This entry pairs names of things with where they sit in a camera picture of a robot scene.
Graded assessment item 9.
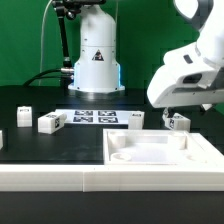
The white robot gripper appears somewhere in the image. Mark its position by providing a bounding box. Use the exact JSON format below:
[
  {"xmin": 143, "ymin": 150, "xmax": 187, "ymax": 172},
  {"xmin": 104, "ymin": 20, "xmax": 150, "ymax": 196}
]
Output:
[{"xmin": 147, "ymin": 42, "xmax": 224, "ymax": 118}]

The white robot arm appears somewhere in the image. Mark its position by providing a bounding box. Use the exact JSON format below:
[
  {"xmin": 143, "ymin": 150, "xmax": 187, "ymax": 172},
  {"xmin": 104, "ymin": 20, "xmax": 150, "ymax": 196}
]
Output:
[{"xmin": 69, "ymin": 0, "xmax": 224, "ymax": 108}]

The white marker sheet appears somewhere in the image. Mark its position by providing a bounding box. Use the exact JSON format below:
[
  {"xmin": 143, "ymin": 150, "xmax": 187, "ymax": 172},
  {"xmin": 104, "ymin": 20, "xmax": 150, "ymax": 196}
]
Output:
[{"xmin": 56, "ymin": 109, "xmax": 144, "ymax": 125}]

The white right fence wall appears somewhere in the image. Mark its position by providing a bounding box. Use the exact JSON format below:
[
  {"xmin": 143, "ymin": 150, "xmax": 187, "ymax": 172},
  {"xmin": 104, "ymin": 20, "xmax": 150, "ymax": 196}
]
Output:
[{"xmin": 192, "ymin": 133, "xmax": 224, "ymax": 167}]

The white fence wall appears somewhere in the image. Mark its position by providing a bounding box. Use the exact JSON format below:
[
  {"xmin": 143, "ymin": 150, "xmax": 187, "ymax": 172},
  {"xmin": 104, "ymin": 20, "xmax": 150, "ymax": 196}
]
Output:
[
  {"xmin": 0, "ymin": 165, "xmax": 224, "ymax": 192},
  {"xmin": 192, "ymin": 133, "xmax": 224, "ymax": 167}
]

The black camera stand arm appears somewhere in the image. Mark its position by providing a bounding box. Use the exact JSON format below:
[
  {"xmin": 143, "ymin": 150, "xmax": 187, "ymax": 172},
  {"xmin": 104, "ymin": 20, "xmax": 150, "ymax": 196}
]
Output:
[{"xmin": 52, "ymin": 0, "xmax": 106, "ymax": 68}]

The black cable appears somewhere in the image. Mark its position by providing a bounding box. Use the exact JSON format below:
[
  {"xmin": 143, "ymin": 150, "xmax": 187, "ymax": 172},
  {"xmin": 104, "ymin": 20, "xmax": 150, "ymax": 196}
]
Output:
[{"xmin": 22, "ymin": 67, "xmax": 75, "ymax": 88}]

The grey cable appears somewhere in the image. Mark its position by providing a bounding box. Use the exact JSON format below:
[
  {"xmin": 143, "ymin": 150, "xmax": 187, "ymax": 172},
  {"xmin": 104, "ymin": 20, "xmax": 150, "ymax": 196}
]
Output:
[{"xmin": 38, "ymin": 0, "xmax": 54, "ymax": 86}]

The white front fence wall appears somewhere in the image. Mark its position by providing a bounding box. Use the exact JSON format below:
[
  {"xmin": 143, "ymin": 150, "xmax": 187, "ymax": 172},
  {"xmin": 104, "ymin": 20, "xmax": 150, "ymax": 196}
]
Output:
[{"xmin": 0, "ymin": 165, "xmax": 224, "ymax": 192}]

